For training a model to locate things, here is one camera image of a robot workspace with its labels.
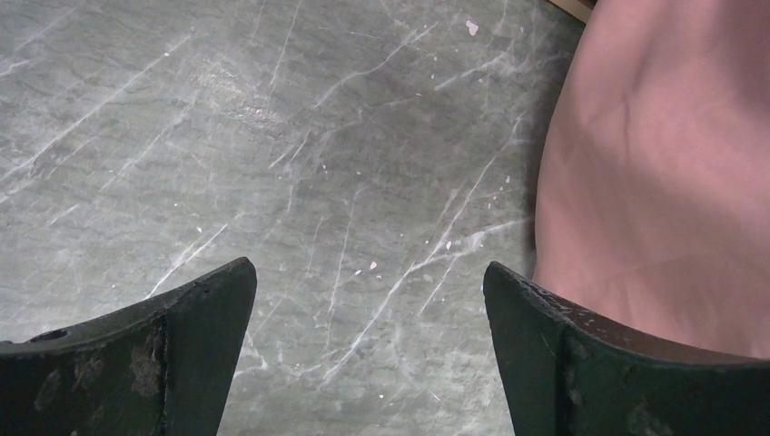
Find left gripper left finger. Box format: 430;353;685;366
1;257;257;435

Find pink shorts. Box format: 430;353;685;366
534;1;769;358

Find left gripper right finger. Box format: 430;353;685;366
483;262;769;435

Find wooden clothes rack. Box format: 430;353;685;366
548;0;597;24

